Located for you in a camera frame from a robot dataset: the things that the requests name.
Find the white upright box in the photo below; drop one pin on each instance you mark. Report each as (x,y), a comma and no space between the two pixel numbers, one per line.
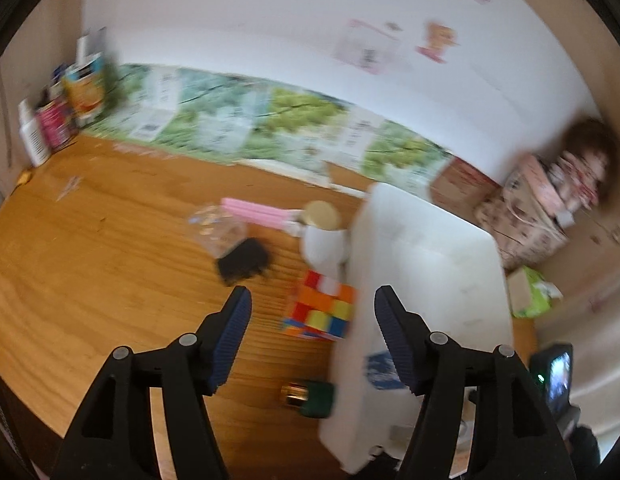
(90,45)

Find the white plastic storage bin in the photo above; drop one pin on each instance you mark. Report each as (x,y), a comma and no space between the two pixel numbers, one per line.
(430,260)

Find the brown-haired doll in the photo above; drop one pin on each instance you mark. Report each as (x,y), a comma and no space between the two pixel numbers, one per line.
(587,150)

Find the small yellow object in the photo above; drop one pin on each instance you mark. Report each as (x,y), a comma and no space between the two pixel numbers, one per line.
(25,177)

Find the pink white stick-shaped object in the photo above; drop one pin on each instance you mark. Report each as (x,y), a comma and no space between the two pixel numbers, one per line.
(250,212)

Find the white rounded plastic container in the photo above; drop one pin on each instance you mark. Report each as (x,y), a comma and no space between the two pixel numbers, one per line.
(322,250)

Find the white plastic bottle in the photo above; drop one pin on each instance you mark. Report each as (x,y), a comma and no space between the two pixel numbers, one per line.
(32,135)

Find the printed canvas tote bag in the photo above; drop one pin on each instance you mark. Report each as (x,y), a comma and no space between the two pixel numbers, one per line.
(520,230)

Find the pink can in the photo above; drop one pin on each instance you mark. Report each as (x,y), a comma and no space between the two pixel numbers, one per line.
(55,122)

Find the green tissue pack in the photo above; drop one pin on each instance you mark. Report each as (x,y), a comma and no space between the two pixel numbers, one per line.
(532,300)

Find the clear plastic package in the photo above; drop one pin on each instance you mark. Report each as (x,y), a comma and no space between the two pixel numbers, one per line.
(215,230)

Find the pink white wall paper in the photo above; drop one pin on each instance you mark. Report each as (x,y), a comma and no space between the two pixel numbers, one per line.
(365,45)

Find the colourful puzzle cube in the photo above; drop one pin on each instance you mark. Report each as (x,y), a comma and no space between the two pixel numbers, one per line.
(320,310)

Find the clear plastic box blue label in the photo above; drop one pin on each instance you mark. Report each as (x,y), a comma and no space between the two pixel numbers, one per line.
(377,370)

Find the cardboard box red print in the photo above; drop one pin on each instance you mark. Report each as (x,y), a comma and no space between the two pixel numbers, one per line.
(460,182)

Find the pink patterned box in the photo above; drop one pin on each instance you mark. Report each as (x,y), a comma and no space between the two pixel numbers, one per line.
(535,175)

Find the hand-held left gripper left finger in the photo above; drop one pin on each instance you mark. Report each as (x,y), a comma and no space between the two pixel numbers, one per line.
(235,330)

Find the grape print wall poster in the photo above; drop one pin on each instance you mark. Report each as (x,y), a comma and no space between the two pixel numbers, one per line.
(290,110)

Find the black power adapter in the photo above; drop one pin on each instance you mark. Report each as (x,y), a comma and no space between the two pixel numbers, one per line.
(242,260)

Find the cartoon wall sticker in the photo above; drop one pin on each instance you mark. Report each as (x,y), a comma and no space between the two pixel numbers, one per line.
(437,40)

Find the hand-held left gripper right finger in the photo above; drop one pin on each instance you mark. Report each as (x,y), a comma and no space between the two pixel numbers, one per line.
(395,335)

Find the orange printed carton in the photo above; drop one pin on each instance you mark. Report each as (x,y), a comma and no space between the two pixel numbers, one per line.
(85,92)

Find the beige round lid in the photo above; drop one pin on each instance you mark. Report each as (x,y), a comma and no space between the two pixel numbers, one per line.
(321,215)

